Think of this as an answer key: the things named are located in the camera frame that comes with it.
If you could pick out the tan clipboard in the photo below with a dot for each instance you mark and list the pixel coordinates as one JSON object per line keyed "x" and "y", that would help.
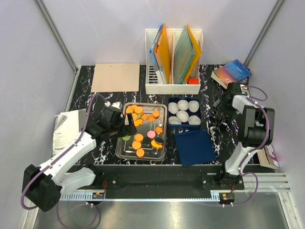
{"x": 115, "y": 77}

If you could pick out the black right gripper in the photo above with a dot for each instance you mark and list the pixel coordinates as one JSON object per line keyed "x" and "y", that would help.
{"x": 221, "y": 106}

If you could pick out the blue paperback book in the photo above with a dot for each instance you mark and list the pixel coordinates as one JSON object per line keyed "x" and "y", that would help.
{"x": 233, "y": 72}

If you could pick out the pink round cookie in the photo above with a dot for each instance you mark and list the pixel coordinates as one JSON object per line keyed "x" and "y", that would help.
{"x": 151, "y": 134}

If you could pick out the teal folder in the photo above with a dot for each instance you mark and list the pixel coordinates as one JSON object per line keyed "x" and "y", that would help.
{"x": 182, "y": 56}

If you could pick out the orange star cookie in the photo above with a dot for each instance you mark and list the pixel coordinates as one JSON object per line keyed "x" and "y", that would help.
{"x": 138, "y": 122}

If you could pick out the blue cookie tin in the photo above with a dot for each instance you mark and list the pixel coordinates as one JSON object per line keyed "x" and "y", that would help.
{"x": 184, "y": 127}

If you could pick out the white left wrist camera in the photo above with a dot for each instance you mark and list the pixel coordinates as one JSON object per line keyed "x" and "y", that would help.
{"x": 117, "y": 105}

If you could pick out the steel baking tray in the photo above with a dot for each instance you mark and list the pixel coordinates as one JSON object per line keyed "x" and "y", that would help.
{"x": 124, "y": 149}

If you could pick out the blue tin lid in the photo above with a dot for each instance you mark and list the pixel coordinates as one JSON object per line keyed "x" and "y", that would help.
{"x": 194, "y": 148}

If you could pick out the blue folder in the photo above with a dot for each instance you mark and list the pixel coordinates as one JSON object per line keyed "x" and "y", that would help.
{"x": 153, "y": 57}

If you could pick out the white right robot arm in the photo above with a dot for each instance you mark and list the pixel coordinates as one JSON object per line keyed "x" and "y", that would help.
{"x": 255, "y": 131}

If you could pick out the lower paperback book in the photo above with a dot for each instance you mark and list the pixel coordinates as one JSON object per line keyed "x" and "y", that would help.
{"x": 244, "y": 82}

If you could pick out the red small box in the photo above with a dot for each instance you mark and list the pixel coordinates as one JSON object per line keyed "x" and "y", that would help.
{"x": 193, "y": 81}

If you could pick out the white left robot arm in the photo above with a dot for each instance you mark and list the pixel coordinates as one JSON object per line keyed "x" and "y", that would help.
{"x": 46, "y": 184}

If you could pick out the white paper cup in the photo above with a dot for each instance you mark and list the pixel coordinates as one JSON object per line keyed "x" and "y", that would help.
{"x": 193, "y": 106}
{"x": 173, "y": 120}
{"x": 173, "y": 108}
{"x": 194, "y": 120}
{"x": 183, "y": 116}
{"x": 183, "y": 105}

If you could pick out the yellow folder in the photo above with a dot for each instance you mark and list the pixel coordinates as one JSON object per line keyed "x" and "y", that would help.
{"x": 196, "y": 54}

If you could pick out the green round cookie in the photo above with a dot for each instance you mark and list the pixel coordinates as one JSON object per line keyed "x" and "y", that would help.
{"x": 126, "y": 138}

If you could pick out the orange round cookie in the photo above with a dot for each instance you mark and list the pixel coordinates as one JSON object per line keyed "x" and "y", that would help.
{"x": 134, "y": 116}
{"x": 138, "y": 110}
{"x": 129, "y": 110}
{"x": 140, "y": 152}
{"x": 136, "y": 145}
{"x": 138, "y": 137}

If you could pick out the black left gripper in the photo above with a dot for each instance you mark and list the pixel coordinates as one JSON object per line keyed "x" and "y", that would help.
{"x": 130, "y": 129}

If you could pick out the white paper manual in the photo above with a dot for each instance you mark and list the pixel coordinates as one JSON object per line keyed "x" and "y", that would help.
{"x": 67, "y": 127}

